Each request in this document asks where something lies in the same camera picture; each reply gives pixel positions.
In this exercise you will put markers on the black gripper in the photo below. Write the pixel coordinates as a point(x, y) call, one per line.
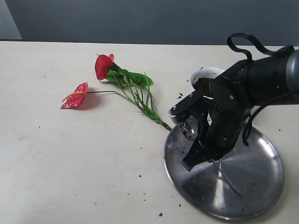
point(229, 106)

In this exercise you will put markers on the stainless steel spoon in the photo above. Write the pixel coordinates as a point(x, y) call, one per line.
point(191, 134)

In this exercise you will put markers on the red anthurium flower stem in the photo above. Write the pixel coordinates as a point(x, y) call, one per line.
point(135, 88)

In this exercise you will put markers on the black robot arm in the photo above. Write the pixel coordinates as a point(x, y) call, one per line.
point(273, 80)

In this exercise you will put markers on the white plastic flower pot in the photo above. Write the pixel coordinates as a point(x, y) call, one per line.
point(198, 77)

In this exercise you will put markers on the round stainless steel plate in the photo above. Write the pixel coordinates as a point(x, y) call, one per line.
point(256, 170)

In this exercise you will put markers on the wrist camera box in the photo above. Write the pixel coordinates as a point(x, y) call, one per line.
point(192, 105)

